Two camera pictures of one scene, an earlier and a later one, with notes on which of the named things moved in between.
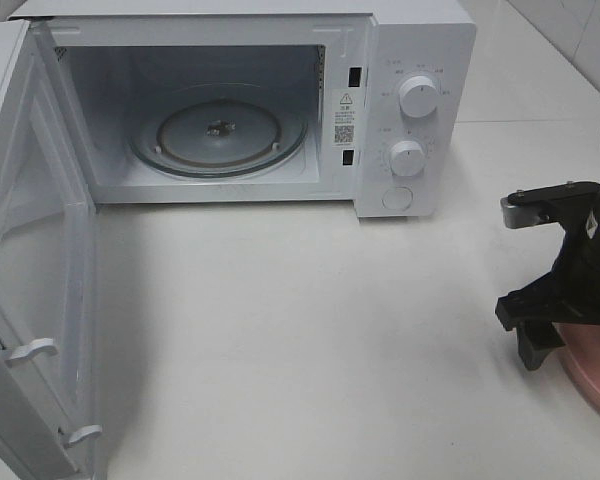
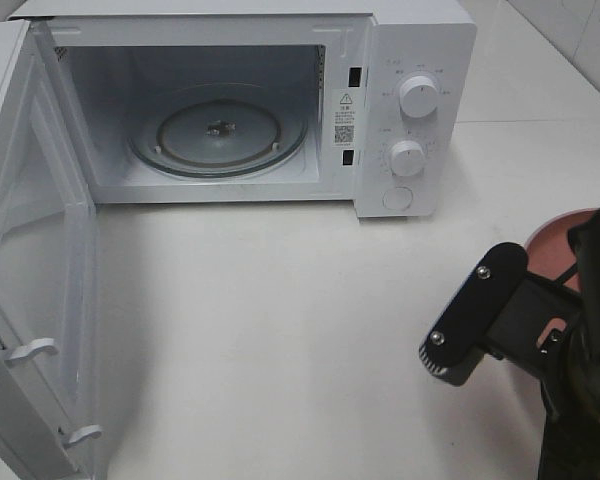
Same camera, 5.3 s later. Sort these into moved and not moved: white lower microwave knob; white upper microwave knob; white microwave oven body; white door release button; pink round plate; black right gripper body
Moved: black right gripper body; pink round plate
Not moved: white lower microwave knob; white door release button; white upper microwave knob; white microwave oven body
